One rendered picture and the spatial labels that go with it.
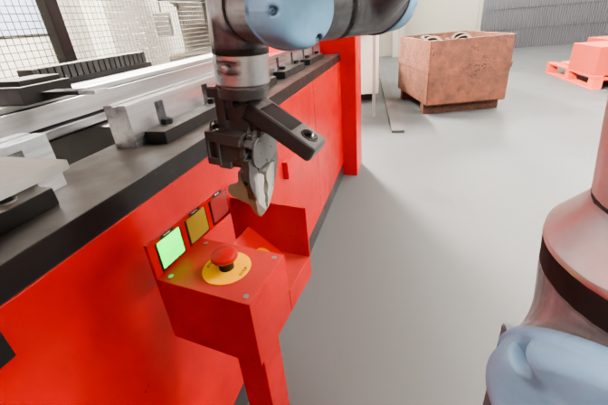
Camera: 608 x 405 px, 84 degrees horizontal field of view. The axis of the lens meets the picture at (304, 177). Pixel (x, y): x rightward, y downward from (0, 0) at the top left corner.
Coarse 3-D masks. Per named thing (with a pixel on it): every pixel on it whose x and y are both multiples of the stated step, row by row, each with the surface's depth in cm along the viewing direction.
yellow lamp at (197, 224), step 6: (192, 216) 54; (198, 216) 55; (204, 216) 57; (186, 222) 53; (192, 222) 54; (198, 222) 55; (204, 222) 57; (192, 228) 54; (198, 228) 56; (204, 228) 57; (192, 234) 54; (198, 234) 56; (192, 240) 54
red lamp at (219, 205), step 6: (222, 192) 61; (216, 198) 59; (222, 198) 61; (210, 204) 58; (216, 204) 60; (222, 204) 61; (216, 210) 60; (222, 210) 61; (228, 210) 63; (216, 216) 60; (222, 216) 61
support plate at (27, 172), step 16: (0, 160) 34; (16, 160) 34; (32, 160) 33; (48, 160) 33; (64, 160) 32; (0, 176) 30; (16, 176) 29; (32, 176) 30; (48, 176) 31; (0, 192) 27; (16, 192) 29
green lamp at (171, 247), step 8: (176, 232) 51; (160, 240) 48; (168, 240) 50; (176, 240) 51; (160, 248) 48; (168, 248) 50; (176, 248) 51; (184, 248) 53; (160, 256) 48; (168, 256) 50; (176, 256) 52; (168, 264) 50
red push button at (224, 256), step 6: (228, 246) 50; (216, 252) 49; (222, 252) 48; (228, 252) 48; (234, 252) 48; (210, 258) 48; (216, 258) 47; (222, 258) 47; (228, 258) 47; (234, 258) 48; (216, 264) 47; (222, 264) 47; (228, 264) 47; (222, 270) 49; (228, 270) 49
